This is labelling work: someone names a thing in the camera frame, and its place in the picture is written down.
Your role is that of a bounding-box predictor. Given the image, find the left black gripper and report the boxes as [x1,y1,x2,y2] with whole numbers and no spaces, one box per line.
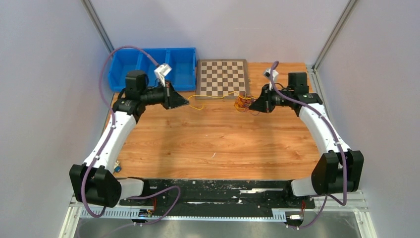
[140,80,189,110]

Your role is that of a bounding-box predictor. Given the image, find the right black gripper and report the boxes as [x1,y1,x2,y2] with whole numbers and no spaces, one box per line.
[249,83,293,114]

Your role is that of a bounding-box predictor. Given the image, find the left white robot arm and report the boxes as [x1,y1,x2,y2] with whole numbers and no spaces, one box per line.
[69,68,189,209]

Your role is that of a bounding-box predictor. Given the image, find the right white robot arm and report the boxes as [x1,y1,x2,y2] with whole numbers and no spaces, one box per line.
[249,72,364,207]

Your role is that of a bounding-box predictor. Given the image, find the blue three-compartment bin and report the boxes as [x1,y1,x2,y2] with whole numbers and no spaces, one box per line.
[108,48,197,92]

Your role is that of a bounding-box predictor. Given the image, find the wooden chessboard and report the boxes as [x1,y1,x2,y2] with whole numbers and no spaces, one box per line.
[195,59,250,100]

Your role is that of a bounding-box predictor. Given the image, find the white toy car blue wheels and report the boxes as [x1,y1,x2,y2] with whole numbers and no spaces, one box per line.
[114,160,122,173]

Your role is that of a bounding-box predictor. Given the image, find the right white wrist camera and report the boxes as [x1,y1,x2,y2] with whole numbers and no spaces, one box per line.
[263,68,279,90]

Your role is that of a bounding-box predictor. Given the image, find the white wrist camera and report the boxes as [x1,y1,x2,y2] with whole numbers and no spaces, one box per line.
[263,68,279,90]
[154,63,172,87]

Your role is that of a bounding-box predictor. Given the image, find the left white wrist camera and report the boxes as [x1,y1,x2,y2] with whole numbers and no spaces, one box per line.
[154,63,172,87]

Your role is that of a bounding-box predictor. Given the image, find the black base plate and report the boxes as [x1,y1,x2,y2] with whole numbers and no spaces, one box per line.
[119,179,315,217]

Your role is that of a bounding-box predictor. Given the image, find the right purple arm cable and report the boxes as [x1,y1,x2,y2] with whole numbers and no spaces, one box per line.
[269,61,349,230]

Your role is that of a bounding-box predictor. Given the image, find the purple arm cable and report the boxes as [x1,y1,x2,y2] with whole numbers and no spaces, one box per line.
[75,45,182,238]
[269,61,349,230]

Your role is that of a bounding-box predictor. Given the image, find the white slotted cable duct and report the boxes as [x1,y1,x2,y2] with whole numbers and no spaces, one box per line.
[101,208,287,222]

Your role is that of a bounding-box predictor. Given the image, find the aluminium frame rail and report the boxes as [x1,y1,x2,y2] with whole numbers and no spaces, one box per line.
[59,179,376,238]

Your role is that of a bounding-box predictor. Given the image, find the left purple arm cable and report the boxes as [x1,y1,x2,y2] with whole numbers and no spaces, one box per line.
[75,45,182,238]

